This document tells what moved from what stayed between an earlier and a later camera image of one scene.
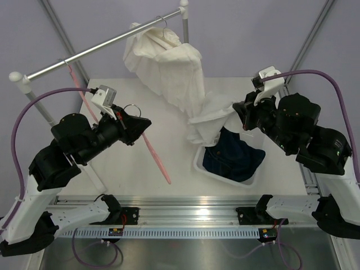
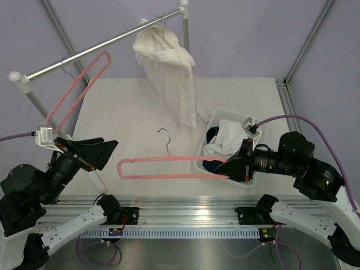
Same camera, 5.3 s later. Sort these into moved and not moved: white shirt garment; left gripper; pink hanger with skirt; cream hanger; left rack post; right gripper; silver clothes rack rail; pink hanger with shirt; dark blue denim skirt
Moved: dark blue denim skirt; white shirt garment; pink hanger with shirt; pink hanger with skirt; left gripper; right gripper
Not moved: silver clothes rack rail; left rack post; cream hanger
